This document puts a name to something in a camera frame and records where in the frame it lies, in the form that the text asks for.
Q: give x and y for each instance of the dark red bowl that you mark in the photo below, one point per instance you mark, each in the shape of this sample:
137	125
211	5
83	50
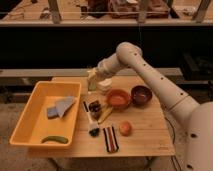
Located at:
140	95

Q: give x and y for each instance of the striped dark sponge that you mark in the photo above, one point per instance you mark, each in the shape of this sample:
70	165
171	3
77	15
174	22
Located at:
110	140

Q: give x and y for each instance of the orange bowl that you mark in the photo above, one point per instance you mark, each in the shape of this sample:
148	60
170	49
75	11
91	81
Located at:
118	99

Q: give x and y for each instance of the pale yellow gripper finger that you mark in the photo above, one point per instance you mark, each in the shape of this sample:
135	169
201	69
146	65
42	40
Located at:
92	76

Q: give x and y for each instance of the dark grape bunch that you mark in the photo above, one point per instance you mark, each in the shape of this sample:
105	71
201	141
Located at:
95	109

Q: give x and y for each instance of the blue sponge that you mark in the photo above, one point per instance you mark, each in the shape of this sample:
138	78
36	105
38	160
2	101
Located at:
52	113

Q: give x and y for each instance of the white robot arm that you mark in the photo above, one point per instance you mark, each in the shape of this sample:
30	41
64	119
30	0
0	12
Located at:
196	119

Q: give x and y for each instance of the orange fruit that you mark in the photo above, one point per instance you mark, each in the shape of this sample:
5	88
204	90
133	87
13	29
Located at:
125	128

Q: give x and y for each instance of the grey cloth piece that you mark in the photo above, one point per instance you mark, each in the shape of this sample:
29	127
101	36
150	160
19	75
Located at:
64	104

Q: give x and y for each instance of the wooden table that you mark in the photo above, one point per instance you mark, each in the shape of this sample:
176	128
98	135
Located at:
149	136

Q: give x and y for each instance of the green plastic cup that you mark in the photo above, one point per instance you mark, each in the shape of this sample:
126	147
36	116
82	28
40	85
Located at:
92	86

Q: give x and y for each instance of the white paper cup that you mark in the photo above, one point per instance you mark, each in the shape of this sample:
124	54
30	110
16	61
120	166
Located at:
104	86

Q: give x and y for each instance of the green cucumber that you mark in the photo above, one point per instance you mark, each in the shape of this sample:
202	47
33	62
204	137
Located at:
59	139

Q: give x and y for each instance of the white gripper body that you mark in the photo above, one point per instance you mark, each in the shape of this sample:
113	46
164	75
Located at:
104	69

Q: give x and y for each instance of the yellow plastic bin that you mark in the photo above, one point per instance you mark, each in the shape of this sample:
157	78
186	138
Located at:
33	124

